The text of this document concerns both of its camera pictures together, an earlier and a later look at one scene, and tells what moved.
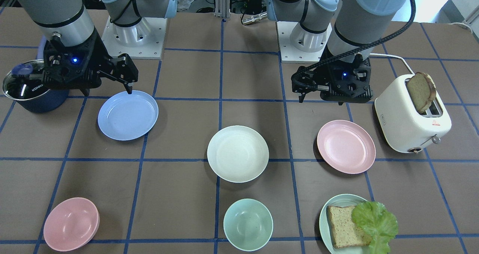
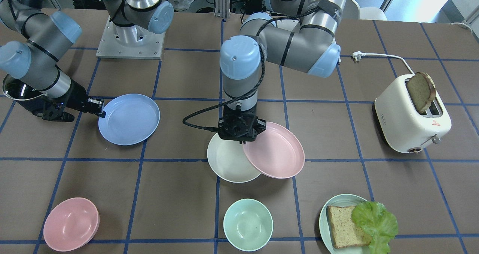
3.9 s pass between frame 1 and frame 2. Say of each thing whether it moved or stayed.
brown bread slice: stayed
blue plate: stayed
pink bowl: stayed
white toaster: stayed
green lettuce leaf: stayed
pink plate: moved
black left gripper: moved
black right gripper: moved
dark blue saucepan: stayed
